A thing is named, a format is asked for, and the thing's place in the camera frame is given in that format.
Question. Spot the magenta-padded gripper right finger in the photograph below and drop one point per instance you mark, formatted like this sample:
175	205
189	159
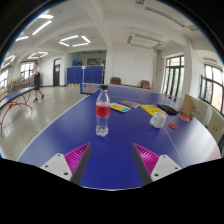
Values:
161	165

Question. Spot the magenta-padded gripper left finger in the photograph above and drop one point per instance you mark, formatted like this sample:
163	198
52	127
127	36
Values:
60	165

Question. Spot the clear red-labelled drink bottle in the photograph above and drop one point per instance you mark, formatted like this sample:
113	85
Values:
102	111

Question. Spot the flat round red coaster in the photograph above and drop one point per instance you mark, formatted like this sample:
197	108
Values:
173	126

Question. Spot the white mug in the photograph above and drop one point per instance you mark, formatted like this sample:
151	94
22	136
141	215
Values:
157	120

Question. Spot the red table tennis paddle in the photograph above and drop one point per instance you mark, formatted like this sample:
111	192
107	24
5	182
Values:
184	118
175	109

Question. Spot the black paddle case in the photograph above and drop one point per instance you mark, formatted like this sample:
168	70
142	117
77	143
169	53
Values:
167	109

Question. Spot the brown cardboard box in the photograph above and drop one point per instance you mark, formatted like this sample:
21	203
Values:
187	106

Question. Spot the white cabinets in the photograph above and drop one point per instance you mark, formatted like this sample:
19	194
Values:
213	125

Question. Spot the blue and yellow book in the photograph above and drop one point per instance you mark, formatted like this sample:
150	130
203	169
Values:
120	107

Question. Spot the brown armchair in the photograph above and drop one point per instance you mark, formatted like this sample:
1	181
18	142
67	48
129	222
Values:
145	84
115	81

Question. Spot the red-legged table tennis table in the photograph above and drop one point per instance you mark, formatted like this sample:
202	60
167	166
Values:
13	96

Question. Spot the person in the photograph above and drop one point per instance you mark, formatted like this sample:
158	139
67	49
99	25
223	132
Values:
37	81

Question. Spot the dark brown door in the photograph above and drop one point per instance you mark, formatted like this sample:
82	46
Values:
56	73

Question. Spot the blue partition screens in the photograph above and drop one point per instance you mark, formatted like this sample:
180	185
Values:
85	74

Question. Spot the ceiling lights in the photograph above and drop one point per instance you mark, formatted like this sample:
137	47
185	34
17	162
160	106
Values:
71	40

